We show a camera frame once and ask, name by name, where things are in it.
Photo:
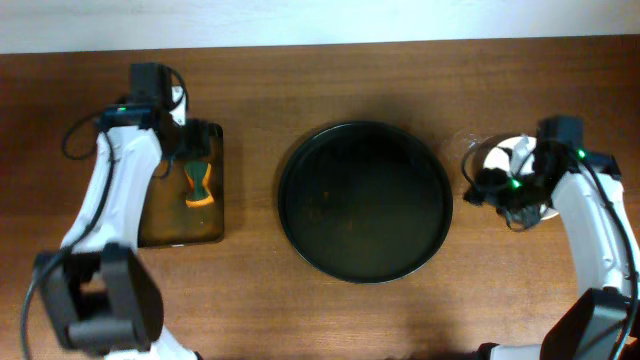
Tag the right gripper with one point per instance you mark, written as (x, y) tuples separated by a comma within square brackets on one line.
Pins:
[(493, 184)]

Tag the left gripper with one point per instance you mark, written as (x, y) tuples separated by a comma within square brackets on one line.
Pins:
[(195, 138)]

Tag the white plate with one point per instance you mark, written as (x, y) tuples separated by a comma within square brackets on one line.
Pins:
[(498, 158)]

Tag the orange green sponge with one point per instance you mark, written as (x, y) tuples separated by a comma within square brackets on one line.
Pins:
[(198, 175)]

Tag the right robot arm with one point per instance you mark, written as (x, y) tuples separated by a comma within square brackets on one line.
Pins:
[(604, 321)]

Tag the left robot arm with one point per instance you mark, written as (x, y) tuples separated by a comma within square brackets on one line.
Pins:
[(99, 298)]

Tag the black rectangular tray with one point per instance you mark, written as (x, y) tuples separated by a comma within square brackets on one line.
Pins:
[(166, 219)]

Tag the round black tray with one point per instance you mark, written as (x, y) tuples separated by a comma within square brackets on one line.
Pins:
[(365, 202)]

